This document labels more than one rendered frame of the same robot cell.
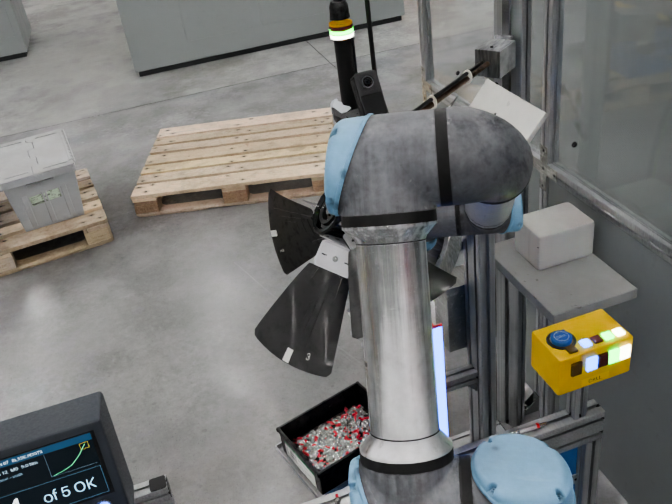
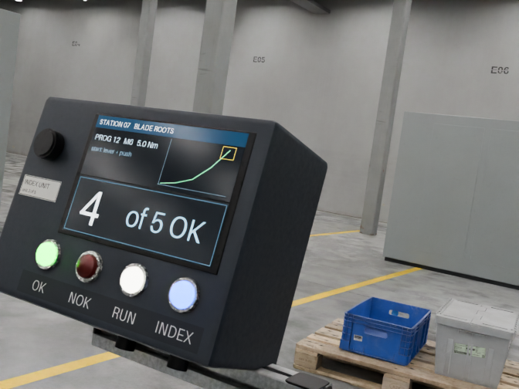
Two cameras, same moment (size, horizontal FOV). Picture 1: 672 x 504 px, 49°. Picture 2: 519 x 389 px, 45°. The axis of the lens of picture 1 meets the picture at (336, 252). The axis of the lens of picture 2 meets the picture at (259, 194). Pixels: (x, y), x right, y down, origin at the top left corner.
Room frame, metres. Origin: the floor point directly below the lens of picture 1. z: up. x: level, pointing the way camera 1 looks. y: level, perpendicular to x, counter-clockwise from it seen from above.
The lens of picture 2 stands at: (0.49, 0.05, 1.23)
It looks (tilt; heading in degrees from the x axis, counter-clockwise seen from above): 4 degrees down; 45
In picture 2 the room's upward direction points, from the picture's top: 8 degrees clockwise
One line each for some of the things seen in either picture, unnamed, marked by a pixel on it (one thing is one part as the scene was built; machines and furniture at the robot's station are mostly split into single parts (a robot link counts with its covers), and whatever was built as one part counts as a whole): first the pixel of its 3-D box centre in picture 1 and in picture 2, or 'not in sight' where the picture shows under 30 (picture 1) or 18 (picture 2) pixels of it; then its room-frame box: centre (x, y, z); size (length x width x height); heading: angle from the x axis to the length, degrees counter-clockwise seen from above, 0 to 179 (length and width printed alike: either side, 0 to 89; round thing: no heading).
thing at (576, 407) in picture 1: (577, 391); not in sight; (1.08, -0.44, 0.92); 0.03 x 0.03 x 0.12; 14
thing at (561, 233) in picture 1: (550, 232); not in sight; (1.68, -0.58, 0.92); 0.17 x 0.16 x 0.11; 104
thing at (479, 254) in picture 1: (481, 366); not in sight; (1.57, -0.36, 0.58); 0.09 x 0.05 x 1.15; 14
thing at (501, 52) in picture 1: (496, 57); not in sight; (1.83, -0.48, 1.37); 0.10 x 0.07 x 0.09; 139
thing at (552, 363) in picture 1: (580, 353); not in sight; (1.08, -0.44, 1.02); 0.16 x 0.10 x 0.11; 104
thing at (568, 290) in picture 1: (555, 270); not in sight; (1.60, -0.57, 0.85); 0.36 x 0.24 x 0.03; 14
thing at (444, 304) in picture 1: (465, 305); not in sight; (1.66, -0.34, 0.73); 0.15 x 0.09 x 0.22; 104
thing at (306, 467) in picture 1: (341, 436); not in sight; (1.12, 0.05, 0.85); 0.22 x 0.17 x 0.07; 120
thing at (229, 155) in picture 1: (241, 158); not in sight; (4.35, 0.51, 0.07); 1.20 x 1.00 x 0.15; 87
